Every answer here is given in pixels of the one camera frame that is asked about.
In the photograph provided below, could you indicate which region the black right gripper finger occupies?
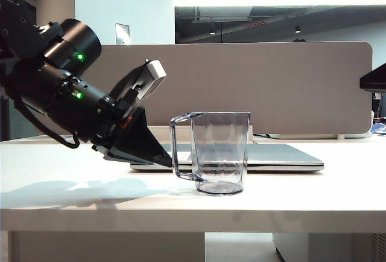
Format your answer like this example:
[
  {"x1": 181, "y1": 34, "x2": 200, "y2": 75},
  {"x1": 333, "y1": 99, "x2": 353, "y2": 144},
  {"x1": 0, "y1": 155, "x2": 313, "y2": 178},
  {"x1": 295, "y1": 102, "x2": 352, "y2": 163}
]
[{"x1": 359, "y1": 62, "x2": 386, "y2": 94}]

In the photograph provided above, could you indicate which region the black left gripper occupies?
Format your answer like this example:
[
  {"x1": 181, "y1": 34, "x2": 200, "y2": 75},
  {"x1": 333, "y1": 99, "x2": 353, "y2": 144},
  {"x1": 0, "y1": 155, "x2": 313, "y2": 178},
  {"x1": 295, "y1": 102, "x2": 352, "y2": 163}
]
[{"x1": 90, "y1": 94, "x2": 172, "y2": 167}]

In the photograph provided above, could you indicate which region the transparent faceted water cup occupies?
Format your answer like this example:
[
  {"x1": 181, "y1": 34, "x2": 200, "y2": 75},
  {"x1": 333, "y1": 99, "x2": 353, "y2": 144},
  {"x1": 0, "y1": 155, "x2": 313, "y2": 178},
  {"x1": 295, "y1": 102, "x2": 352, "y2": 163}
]
[{"x1": 170, "y1": 111, "x2": 252, "y2": 197}]

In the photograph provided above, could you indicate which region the silver closed laptop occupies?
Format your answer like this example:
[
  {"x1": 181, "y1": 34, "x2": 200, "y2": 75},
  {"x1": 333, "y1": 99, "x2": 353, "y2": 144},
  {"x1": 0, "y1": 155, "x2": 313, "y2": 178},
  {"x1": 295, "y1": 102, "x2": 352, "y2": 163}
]
[{"x1": 130, "y1": 143, "x2": 325, "y2": 173}]

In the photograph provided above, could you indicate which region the seated person in background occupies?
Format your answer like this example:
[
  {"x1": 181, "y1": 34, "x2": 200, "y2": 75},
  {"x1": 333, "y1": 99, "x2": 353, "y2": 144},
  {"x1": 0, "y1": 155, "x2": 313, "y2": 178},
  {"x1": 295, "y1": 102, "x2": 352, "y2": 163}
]
[{"x1": 378, "y1": 92, "x2": 386, "y2": 121}]

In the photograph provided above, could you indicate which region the white flat device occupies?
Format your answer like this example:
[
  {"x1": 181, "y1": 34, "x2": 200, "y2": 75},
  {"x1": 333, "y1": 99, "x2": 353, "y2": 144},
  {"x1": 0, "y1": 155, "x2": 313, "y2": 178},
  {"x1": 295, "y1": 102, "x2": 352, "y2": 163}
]
[{"x1": 267, "y1": 132, "x2": 373, "y2": 140}]

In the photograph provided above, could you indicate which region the white desk support panel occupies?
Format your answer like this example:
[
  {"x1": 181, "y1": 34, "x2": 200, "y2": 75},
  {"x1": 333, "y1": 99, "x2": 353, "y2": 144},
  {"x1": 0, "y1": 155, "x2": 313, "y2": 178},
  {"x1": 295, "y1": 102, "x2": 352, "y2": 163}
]
[{"x1": 7, "y1": 231, "x2": 206, "y2": 262}]

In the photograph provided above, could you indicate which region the long white ceiling light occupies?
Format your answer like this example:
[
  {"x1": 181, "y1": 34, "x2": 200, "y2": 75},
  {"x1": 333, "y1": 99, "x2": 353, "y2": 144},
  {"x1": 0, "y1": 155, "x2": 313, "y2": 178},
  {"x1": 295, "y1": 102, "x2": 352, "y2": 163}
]
[{"x1": 174, "y1": 0, "x2": 386, "y2": 7}]

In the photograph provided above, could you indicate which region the brown fabric desk divider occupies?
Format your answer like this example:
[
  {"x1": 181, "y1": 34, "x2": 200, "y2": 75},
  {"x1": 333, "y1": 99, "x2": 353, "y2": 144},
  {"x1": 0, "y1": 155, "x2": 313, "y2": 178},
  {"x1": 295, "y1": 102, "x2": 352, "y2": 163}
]
[{"x1": 81, "y1": 41, "x2": 374, "y2": 136}]

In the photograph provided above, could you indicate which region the white under-desk cabinet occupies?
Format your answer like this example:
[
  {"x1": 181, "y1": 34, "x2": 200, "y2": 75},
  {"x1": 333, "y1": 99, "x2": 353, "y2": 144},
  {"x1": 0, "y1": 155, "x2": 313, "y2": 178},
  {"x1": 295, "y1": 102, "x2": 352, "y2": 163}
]
[{"x1": 273, "y1": 232, "x2": 386, "y2": 262}]

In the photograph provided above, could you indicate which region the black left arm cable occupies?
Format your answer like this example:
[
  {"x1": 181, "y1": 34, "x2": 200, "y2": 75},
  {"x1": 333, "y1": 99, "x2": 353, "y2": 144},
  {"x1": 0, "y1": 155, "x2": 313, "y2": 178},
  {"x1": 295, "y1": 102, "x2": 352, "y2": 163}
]
[{"x1": 13, "y1": 97, "x2": 81, "y2": 150}]

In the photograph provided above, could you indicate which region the black left camera bracket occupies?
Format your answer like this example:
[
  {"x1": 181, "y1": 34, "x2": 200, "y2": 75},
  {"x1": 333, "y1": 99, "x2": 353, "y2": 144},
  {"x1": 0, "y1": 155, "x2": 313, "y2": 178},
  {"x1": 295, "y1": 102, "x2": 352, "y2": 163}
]
[{"x1": 105, "y1": 62, "x2": 151, "y2": 112}]

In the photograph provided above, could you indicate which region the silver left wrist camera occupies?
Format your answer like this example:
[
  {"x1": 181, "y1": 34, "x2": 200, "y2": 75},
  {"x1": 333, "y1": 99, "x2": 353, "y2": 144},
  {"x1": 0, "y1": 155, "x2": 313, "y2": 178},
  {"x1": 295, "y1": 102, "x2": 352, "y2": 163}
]
[{"x1": 136, "y1": 59, "x2": 168, "y2": 101}]

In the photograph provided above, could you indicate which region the framed wall poster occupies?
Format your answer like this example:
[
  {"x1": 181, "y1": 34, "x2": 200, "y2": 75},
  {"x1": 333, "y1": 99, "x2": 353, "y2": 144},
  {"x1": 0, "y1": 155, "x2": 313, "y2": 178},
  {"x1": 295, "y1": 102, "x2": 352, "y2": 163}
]
[{"x1": 115, "y1": 22, "x2": 131, "y2": 45}]

